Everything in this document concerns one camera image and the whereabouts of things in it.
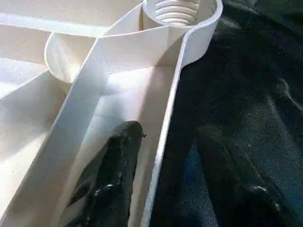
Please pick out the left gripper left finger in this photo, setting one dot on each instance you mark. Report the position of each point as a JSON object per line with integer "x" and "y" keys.
{"x": 111, "y": 177}

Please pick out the white plastic table top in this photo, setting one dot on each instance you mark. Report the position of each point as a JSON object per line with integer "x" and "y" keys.
{"x": 82, "y": 94}

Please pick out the black mat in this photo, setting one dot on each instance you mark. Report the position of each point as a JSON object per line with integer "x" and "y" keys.
{"x": 248, "y": 94}

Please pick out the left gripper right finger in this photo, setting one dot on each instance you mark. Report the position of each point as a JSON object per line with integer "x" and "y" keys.
{"x": 236, "y": 189}

